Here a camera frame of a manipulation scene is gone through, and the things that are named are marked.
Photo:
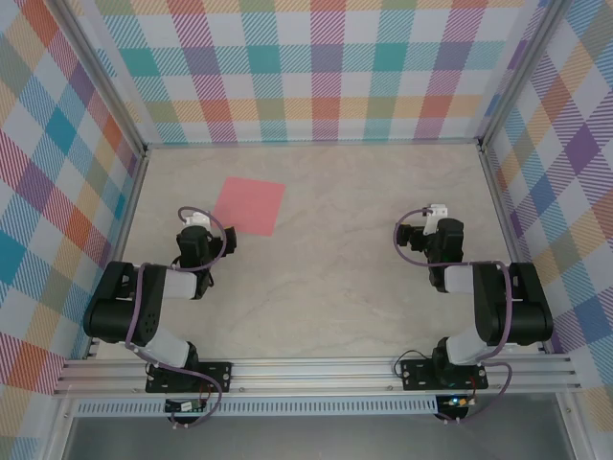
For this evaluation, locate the pink paper sheet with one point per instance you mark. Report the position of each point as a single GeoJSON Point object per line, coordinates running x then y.
{"type": "Point", "coordinates": [251, 206]}

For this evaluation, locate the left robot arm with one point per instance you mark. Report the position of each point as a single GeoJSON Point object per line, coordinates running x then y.
{"type": "Point", "coordinates": [115, 316]}

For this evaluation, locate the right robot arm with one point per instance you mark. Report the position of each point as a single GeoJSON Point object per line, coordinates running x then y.
{"type": "Point", "coordinates": [527, 316]}

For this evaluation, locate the grey metal panel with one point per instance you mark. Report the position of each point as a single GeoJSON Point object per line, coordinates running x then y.
{"type": "Point", "coordinates": [311, 438]}

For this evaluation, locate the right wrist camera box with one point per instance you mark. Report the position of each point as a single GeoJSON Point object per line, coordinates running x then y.
{"type": "Point", "coordinates": [438, 210]}

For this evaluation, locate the aluminium side rail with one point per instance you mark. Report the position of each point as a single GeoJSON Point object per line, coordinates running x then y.
{"type": "Point", "coordinates": [509, 230]}
{"type": "Point", "coordinates": [124, 230]}

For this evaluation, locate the thin aluminium edge rail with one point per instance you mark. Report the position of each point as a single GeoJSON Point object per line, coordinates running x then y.
{"type": "Point", "coordinates": [311, 143]}

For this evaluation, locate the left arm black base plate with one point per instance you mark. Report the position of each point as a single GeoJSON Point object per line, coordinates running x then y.
{"type": "Point", "coordinates": [220, 374]}

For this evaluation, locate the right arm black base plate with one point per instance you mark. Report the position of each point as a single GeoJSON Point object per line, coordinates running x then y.
{"type": "Point", "coordinates": [414, 378]}

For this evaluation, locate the wide aluminium mounting rail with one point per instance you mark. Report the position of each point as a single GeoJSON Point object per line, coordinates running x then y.
{"type": "Point", "coordinates": [311, 374]}

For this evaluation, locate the aluminium corner post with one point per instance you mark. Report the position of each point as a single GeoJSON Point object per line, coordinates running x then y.
{"type": "Point", "coordinates": [107, 81]}
{"type": "Point", "coordinates": [522, 72]}

